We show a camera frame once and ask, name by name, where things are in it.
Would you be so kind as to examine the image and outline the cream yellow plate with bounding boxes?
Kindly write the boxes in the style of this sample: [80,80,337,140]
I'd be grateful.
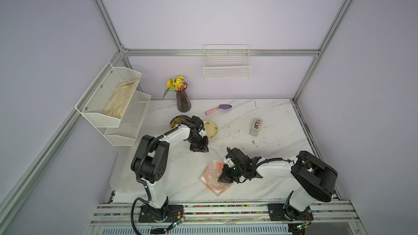
[203,120,218,139]

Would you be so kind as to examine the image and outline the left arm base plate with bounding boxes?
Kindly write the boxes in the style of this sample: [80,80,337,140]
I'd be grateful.
[137,205,184,223]

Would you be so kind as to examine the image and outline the white mesh lower shelf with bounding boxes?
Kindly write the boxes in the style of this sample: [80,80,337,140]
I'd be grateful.
[103,91,151,146]

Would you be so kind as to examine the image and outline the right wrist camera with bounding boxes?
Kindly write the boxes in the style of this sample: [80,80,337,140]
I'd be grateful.
[224,156,236,169]

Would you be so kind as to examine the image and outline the pink purple scoop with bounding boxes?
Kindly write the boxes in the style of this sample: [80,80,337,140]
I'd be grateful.
[205,104,232,115]

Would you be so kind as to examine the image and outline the white mesh upper shelf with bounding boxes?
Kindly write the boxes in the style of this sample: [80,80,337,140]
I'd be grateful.
[75,63,142,128]

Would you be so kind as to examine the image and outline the yellow flower bouquet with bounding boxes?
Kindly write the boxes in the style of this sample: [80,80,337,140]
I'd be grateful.
[162,75,187,100]

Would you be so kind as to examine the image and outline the grey tape dispenser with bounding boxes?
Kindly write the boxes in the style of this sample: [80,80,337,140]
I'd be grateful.
[249,118,262,137]

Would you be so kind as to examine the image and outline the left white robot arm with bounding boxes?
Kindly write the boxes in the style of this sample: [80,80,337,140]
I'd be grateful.
[131,116,209,210]

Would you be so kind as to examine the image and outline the clear bubble wrap sheet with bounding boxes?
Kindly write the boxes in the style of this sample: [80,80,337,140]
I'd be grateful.
[201,149,233,196]

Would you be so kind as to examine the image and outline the beige folded cloth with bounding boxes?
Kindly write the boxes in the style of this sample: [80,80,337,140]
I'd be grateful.
[102,79,139,119]

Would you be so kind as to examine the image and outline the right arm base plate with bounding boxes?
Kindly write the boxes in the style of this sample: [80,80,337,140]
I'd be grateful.
[267,203,313,222]

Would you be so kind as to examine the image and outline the dark glass vase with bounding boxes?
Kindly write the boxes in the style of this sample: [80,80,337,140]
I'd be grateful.
[176,89,192,113]

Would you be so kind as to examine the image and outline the white wire wall basket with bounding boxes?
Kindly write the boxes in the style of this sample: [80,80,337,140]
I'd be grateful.
[203,44,252,79]

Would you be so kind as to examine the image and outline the dark yellow patterned plate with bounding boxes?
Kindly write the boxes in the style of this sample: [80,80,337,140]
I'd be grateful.
[169,115,191,128]

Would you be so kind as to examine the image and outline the left black corrugated cable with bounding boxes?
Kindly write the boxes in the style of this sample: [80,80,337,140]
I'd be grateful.
[130,117,197,235]

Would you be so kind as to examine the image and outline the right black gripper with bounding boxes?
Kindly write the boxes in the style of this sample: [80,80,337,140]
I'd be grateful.
[214,166,244,185]

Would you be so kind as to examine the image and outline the white mesh shelf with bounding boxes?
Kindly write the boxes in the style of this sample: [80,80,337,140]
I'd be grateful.
[103,91,151,146]
[75,63,142,128]

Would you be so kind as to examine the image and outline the aluminium mounting rail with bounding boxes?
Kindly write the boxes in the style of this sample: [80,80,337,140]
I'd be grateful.
[90,200,360,226]

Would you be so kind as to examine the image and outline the orange plate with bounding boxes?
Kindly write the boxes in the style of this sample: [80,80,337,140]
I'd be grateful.
[201,162,232,196]

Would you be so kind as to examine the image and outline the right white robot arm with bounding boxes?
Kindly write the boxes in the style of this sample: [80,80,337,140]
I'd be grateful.
[218,148,338,217]

